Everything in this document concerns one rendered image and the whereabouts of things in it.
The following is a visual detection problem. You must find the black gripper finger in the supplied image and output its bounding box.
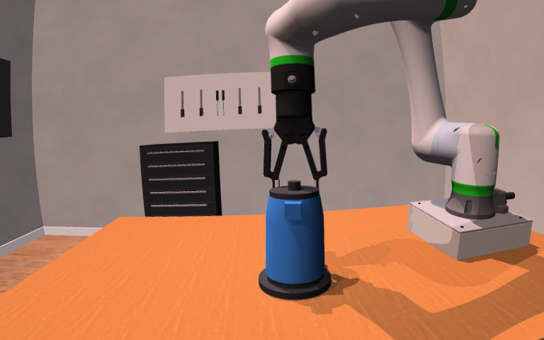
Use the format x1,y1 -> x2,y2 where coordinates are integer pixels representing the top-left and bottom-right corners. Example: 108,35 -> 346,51
262,127 -> 291,188
297,127 -> 327,188

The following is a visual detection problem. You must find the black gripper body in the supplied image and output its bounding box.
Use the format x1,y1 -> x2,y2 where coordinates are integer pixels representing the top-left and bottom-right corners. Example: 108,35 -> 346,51
274,92 -> 315,145

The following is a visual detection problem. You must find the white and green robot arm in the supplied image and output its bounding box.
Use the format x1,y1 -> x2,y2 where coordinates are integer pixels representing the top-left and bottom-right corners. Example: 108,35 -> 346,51
266,0 -> 515,220

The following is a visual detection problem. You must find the dark grey round disc with centre stud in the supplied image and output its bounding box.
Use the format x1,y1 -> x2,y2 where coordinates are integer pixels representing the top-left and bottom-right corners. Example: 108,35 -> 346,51
259,268 -> 332,300

